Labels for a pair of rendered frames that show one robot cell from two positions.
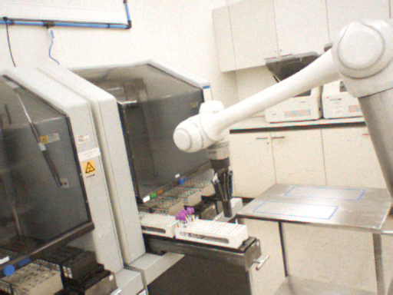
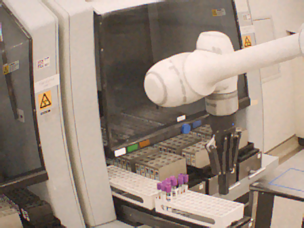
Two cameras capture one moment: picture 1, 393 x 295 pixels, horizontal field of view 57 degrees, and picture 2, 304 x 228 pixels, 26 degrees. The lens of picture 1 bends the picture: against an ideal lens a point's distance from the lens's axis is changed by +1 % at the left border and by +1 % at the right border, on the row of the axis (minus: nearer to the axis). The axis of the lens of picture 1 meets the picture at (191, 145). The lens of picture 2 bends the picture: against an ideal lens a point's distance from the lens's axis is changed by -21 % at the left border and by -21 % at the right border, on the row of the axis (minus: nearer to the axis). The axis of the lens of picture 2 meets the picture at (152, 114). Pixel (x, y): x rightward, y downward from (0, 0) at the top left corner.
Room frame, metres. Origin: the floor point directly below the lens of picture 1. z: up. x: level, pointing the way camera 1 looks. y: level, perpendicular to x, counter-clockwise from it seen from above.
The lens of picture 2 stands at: (-0.53, -0.35, 1.75)
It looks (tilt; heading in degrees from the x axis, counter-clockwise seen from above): 17 degrees down; 13
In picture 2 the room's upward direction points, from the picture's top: 6 degrees counter-clockwise
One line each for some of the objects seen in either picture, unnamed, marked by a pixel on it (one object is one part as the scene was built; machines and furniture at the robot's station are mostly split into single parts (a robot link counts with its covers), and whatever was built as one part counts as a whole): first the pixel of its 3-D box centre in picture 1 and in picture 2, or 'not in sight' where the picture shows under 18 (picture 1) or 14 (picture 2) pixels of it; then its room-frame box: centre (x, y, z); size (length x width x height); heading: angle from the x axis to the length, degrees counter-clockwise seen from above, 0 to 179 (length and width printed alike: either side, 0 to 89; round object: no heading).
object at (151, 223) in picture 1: (153, 225); (130, 188); (1.58, 0.23, 0.83); 0.30 x 0.10 x 0.06; 52
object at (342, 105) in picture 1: (359, 76); not in sight; (3.41, -1.65, 1.24); 0.62 x 0.56 x 0.69; 143
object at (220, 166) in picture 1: (221, 169); (223, 129); (1.33, -0.09, 1.11); 0.08 x 0.07 x 0.09; 142
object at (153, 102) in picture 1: (136, 124); (128, 26); (1.90, 0.27, 1.28); 0.61 x 0.51 x 0.63; 142
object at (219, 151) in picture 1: (218, 150); (222, 100); (1.33, -0.09, 1.18); 0.09 x 0.09 x 0.06
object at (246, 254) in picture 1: (186, 241); (170, 216); (1.47, 0.09, 0.78); 0.73 x 0.14 x 0.09; 52
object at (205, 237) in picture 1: (209, 233); (200, 210); (1.39, -0.02, 0.83); 0.30 x 0.10 x 0.06; 52
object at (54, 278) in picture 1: (45, 288); (8, 222); (1.13, 0.56, 0.85); 0.12 x 0.02 x 0.06; 143
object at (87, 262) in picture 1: (82, 265); (39, 214); (1.25, 0.47, 0.85); 0.12 x 0.02 x 0.06; 143
